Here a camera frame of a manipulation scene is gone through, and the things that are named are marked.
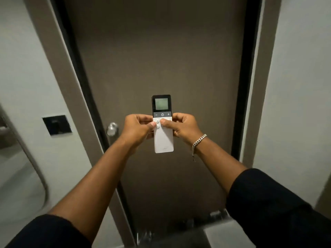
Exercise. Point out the person's right forearm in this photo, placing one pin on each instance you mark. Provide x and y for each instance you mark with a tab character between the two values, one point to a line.
217	162

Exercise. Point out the black wall switch plate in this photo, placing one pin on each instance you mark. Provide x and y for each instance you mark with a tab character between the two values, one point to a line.
57	125

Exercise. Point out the person's left hand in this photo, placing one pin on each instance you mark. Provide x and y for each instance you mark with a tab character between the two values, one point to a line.
135	130

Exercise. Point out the white curved fixture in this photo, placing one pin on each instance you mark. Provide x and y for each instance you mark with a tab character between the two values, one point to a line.
23	165

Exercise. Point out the brown door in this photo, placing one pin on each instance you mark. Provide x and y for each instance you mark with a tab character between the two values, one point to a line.
160	61

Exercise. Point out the person's left forearm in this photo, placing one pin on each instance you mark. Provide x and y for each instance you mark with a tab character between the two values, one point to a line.
95	183

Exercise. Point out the black right sleeve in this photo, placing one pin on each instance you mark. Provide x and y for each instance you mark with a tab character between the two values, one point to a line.
274	211

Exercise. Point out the black left sleeve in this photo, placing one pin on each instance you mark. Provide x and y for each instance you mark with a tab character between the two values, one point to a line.
49	233

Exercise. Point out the person's right hand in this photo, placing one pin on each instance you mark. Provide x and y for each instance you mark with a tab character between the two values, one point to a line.
186	126

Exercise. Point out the brown door frame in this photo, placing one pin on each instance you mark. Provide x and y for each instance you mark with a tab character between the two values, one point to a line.
59	82

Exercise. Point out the person's right thumb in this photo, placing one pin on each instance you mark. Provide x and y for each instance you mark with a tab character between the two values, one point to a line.
166	123

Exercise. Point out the white remote control with screen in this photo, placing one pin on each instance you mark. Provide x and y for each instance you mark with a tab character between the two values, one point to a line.
163	142

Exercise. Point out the silver round door knob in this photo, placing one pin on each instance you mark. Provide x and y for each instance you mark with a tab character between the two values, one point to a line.
112	129

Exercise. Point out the black sleeve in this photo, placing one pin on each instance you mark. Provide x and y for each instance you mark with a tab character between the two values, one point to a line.
274	211
49	233

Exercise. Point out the person's left thumb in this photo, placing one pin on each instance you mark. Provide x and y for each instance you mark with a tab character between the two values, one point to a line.
151	125

